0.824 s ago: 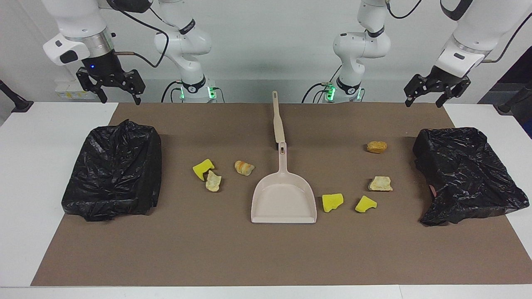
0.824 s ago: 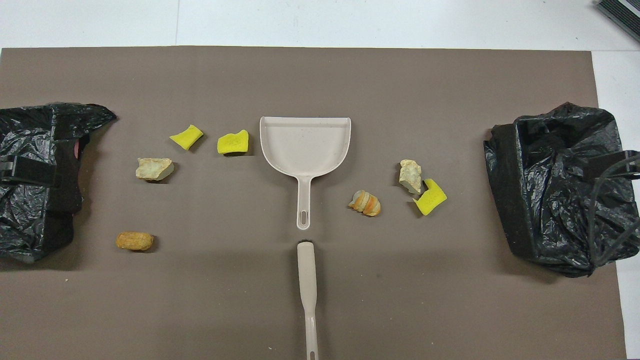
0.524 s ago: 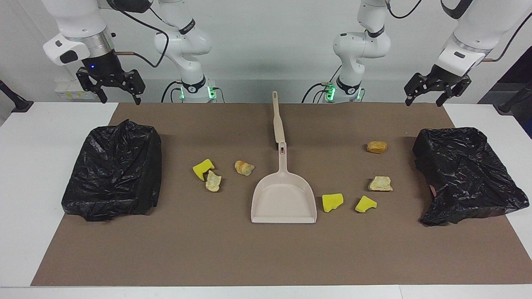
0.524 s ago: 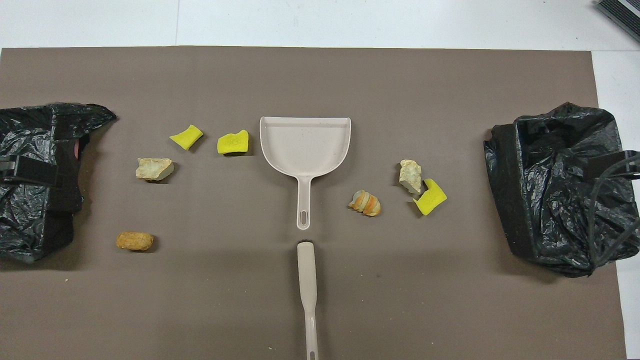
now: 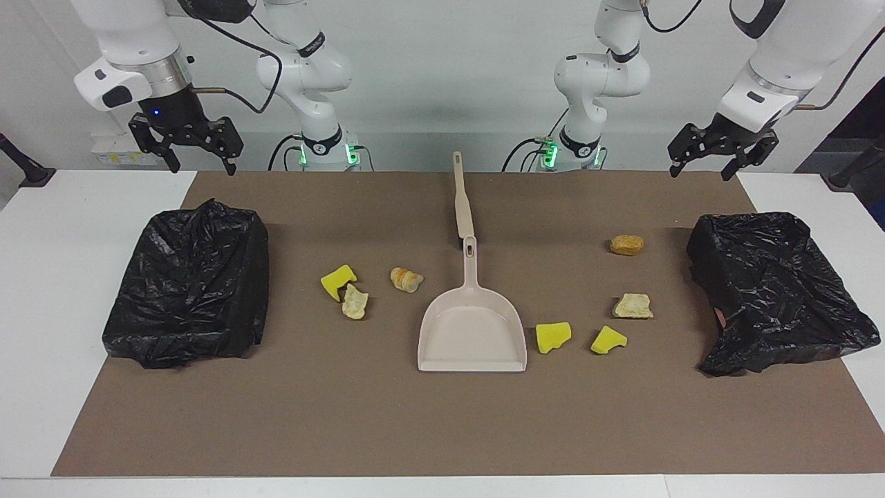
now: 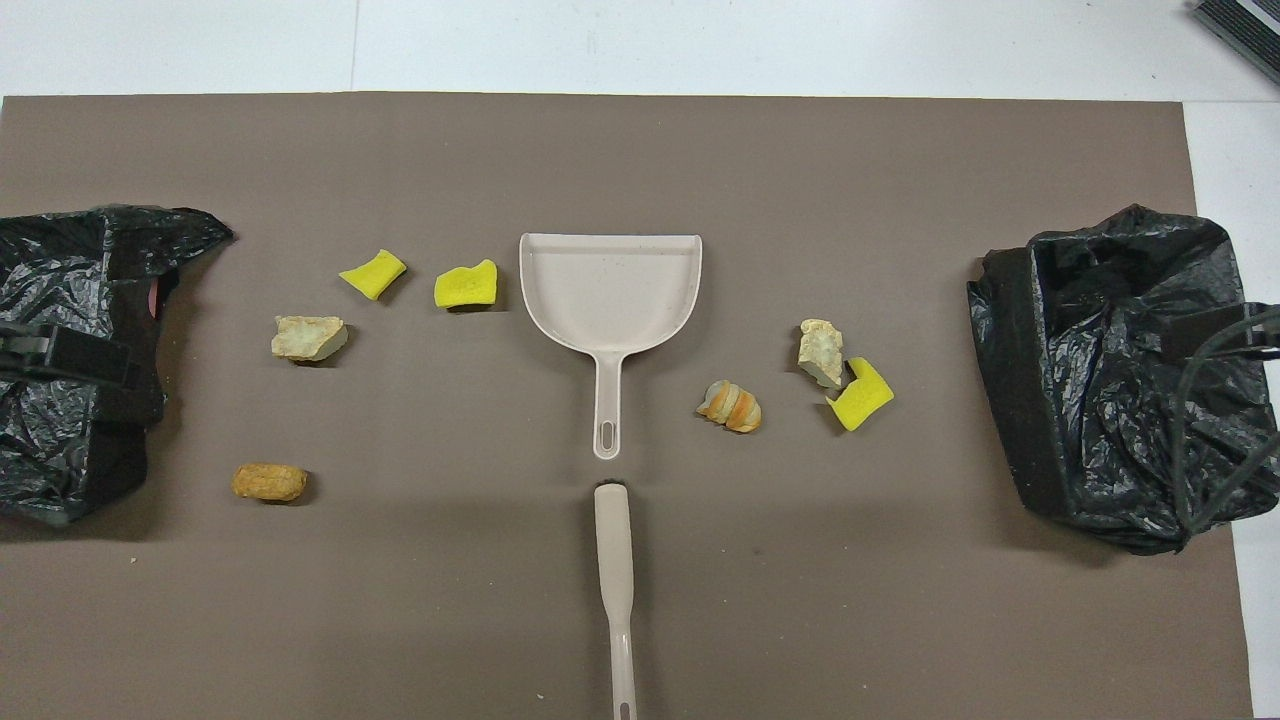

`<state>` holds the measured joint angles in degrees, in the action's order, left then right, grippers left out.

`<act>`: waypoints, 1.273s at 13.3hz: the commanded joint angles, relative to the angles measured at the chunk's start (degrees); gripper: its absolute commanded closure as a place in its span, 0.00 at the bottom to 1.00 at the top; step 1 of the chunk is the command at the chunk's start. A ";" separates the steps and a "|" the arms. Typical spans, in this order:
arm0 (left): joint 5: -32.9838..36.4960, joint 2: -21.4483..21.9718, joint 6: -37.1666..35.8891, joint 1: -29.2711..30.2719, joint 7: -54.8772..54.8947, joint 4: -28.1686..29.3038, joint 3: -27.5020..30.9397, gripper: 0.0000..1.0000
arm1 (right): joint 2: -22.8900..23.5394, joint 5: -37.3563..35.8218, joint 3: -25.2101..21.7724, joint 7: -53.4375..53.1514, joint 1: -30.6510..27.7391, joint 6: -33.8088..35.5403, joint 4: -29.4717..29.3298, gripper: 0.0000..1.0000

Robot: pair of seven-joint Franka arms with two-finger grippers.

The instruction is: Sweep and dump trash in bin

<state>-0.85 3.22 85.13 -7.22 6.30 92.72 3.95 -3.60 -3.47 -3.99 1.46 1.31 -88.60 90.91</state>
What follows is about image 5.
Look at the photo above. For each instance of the black stand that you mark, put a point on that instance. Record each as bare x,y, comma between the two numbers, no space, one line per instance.
854,169
28,169

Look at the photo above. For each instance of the beige plastic dustpan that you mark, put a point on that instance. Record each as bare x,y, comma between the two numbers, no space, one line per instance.
471,328

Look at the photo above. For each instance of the pale bread piece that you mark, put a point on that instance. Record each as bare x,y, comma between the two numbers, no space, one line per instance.
632,306
355,304

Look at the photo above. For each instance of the yellow sponge piece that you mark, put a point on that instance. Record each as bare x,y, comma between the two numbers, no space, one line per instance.
337,280
553,337
607,341

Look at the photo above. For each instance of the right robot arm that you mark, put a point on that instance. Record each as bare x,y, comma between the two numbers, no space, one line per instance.
311,72

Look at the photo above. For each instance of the bin with black bag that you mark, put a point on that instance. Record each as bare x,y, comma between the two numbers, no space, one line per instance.
190,283
774,290

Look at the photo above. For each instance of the small croissant piece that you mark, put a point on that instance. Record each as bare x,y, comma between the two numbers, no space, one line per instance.
406,279

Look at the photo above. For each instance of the brown fried nugget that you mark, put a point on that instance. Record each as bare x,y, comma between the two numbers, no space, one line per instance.
627,245

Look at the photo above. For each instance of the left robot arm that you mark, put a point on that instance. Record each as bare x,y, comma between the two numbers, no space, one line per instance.
601,72

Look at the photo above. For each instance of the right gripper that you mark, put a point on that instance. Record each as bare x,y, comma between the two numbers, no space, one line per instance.
173,111

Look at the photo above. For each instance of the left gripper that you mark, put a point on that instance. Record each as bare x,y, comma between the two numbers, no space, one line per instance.
733,133

